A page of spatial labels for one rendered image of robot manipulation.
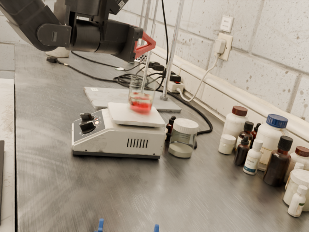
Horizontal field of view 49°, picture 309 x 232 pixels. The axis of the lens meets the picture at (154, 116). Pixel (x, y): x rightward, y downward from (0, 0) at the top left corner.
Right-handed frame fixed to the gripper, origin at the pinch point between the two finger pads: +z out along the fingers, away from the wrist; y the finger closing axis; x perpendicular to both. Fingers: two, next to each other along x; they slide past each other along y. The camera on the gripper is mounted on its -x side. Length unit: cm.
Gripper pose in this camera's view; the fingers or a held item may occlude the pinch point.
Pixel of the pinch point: (151, 44)
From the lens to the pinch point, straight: 74.6
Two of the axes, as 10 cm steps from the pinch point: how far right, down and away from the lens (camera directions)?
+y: -6.3, -3.6, 6.9
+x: -2.0, 9.3, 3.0
